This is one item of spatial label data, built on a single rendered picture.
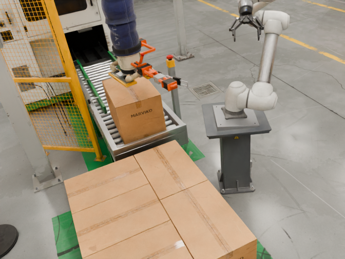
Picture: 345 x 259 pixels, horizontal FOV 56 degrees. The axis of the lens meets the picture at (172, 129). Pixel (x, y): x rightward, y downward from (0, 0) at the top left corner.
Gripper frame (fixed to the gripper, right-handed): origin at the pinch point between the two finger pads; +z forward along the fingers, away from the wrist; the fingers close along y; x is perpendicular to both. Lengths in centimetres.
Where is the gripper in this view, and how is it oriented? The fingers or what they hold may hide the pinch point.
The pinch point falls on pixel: (246, 38)
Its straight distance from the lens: 201.0
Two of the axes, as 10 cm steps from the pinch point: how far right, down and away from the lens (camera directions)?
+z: -0.6, 9.2, -3.9
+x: -1.4, -3.9, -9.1
